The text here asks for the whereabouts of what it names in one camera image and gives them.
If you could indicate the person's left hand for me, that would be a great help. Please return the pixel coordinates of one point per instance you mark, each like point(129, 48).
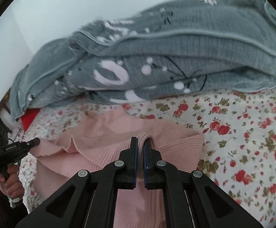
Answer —
point(12, 185)

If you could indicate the floral bed sheet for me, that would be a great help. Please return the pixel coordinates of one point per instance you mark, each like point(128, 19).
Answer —
point(247, 123)

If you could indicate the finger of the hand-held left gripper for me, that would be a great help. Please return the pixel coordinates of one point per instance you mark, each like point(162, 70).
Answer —
point(32, 142)

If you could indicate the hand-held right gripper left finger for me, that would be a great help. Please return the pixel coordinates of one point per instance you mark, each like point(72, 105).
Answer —
point(135, 161)

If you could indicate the dark wooden bed frame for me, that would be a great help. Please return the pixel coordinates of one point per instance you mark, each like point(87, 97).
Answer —
point(6, 105)

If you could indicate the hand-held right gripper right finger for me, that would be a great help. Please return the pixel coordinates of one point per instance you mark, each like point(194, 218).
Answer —
point(145, 163)

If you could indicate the grey printed blanket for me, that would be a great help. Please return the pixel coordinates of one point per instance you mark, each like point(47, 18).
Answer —
point(199, 47)

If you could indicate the pink knit sweater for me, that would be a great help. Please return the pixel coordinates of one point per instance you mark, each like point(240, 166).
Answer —
point(100, 135)

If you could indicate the red pillow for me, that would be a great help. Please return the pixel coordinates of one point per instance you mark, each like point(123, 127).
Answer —
point(28, 117)

